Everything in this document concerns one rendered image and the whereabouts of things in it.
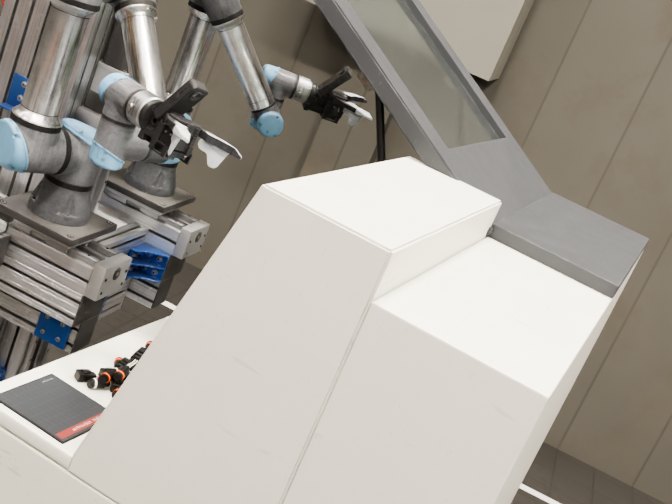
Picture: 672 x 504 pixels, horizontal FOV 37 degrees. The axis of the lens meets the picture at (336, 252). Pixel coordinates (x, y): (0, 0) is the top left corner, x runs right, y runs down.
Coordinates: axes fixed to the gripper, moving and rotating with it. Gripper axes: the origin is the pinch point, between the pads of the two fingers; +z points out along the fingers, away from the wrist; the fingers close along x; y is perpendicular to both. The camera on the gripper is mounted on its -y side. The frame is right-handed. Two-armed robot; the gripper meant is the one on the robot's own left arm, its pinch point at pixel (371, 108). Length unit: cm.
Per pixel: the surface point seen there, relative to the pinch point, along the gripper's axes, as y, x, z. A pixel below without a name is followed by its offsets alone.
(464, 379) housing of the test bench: -22, 177, -19
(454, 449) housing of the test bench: -12, 180, -16
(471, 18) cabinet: -13, -138, 61
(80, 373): 29, 131, -64
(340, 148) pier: 75, -168, 39
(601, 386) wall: 120, -99, 191
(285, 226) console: -27, 159, -46
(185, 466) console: 16, 165, -47
